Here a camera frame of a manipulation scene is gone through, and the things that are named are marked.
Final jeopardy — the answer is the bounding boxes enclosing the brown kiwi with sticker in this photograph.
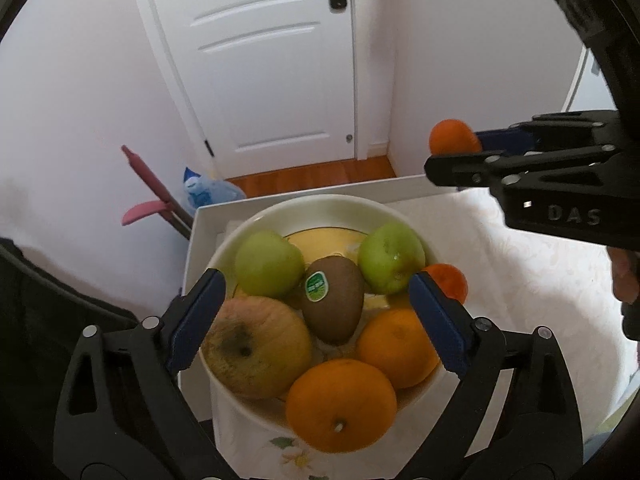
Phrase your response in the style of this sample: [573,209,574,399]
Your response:
[300,256,364,346]

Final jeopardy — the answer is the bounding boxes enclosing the right hand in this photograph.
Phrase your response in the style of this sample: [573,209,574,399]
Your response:
[606,247,639,304]

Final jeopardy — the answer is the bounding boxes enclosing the white wardrobe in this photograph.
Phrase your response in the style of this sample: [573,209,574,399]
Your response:
[562,47,616,112]

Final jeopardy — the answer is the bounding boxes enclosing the floral tablecloth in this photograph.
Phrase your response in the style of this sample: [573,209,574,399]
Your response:
[219,186,637,430]

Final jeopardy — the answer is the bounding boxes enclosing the white fruit bowl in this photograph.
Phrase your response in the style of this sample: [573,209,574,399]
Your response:
[198,193,461,480]

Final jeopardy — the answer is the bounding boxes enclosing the small orange behind bowl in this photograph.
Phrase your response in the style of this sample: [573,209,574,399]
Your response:
[422,263,469,304]

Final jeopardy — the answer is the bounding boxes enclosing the green apple right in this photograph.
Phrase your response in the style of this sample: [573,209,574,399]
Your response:
[358,221,426,295]

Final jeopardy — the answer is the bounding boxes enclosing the green apple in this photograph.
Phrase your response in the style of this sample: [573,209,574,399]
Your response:
[358,221,426,295]
[234,231,305,298]

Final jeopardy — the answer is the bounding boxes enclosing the yellowish bruised apple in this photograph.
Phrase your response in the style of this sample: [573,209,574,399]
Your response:
[201,296,314,400]

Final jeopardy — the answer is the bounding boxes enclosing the orange front large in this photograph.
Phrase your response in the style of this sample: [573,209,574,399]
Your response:
[285,359,397,454]

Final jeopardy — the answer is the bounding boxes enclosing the green apple left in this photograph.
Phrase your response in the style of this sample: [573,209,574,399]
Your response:
[234,231,305,298]

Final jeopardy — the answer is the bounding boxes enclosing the white door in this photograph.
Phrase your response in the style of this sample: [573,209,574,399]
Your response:
[124,0,396,181]

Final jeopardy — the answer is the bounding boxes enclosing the blue water bottle bag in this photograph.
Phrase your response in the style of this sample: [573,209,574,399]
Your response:
[183,167,246,209]

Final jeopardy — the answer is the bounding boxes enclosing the pink dustpan handle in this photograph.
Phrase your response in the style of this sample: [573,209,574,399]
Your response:
[120,145,193,240]

